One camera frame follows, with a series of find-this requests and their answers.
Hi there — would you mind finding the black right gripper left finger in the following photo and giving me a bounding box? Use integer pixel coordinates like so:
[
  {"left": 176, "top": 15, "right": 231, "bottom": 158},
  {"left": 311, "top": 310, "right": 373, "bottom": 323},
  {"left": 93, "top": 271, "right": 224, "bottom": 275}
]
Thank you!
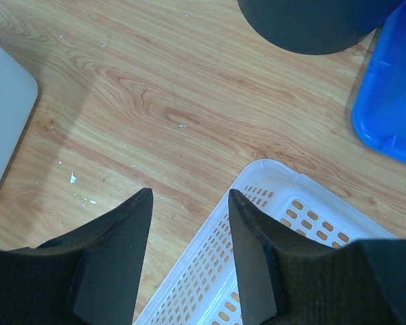
[{"left": 0, "top": 188, "right": 154, "bottom": 324}]

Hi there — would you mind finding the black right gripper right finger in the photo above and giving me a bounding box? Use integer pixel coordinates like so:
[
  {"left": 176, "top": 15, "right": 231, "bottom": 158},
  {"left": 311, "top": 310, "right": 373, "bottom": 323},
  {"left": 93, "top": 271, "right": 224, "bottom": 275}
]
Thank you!
[{"left": 228, "top": 190, "right": 406, "bottom": 324}]

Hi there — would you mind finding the white perforated plastic basket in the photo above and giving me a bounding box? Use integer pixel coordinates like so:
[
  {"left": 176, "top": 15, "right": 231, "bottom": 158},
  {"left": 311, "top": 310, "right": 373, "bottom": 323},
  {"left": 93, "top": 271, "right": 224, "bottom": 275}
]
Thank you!
[{"left": 135, "top": 159, "right": 393, "bottom": 324}]

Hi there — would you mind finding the large blue plastic tub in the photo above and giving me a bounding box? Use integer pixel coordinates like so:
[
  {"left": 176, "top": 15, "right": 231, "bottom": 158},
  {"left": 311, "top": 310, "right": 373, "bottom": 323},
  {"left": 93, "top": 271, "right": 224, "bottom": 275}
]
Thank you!
[{"left": 352, "top": 1, "right": 406, "bottom": 164}]

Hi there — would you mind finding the dark grey round bucket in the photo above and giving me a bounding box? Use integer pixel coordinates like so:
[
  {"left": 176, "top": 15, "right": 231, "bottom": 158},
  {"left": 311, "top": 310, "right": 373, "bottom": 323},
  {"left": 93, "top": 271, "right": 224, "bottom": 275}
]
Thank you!
[{"left": 238, "top": 0, "right": 403, "bottom": 55}]

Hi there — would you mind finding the white rectangular plastic tub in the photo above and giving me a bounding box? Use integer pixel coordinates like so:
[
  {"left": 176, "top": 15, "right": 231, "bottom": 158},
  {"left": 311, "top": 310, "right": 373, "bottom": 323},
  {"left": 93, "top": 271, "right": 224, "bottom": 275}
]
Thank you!
[{"left": 0, "top": 47, "right": 38, "bottom": 181}]

